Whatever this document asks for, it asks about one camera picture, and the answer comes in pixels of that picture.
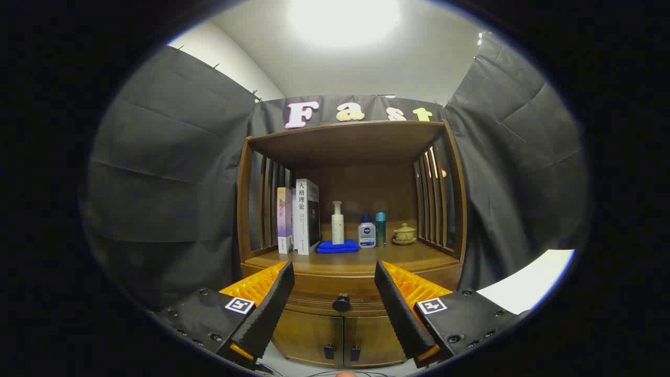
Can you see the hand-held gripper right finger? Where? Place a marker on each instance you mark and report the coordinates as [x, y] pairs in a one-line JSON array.
[[398, 309]]

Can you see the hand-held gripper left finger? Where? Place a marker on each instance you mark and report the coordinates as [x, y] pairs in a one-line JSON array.
[[272, 309]]

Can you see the wooden drawer with black knob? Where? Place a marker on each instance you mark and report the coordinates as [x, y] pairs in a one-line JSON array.
[[335, 285]]

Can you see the wooden cabinet door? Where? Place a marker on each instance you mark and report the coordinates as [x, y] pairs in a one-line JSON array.
[[374, 340], [309, 335]]

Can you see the wooden countertop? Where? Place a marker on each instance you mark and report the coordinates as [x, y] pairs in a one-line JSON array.
[[387, 256]]

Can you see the brown wooden cabinet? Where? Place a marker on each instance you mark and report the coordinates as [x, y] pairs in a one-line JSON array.
[[356, 146]]

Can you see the teal slim bottle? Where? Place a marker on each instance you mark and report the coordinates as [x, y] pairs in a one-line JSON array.
[[380, 230]]

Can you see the white bottle with blue cap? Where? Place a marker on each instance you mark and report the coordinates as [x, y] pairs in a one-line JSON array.
[[367, 234]]

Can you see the blue folded cloth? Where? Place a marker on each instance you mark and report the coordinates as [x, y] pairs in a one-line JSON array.
[[335, 247]]

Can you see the purple book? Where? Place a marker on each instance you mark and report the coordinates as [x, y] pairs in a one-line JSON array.
[[284, 220]]

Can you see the thick white book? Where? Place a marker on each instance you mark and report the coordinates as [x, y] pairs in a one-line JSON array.
[[302, 220]]

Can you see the white pump bottle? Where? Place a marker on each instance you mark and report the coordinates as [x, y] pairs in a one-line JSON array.
[[337, 228]]

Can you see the white table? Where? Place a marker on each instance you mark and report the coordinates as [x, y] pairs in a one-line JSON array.
[[528, 280]]

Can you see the black backdrop cloth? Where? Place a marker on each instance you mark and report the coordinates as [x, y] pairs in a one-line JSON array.
[[172, 183]]

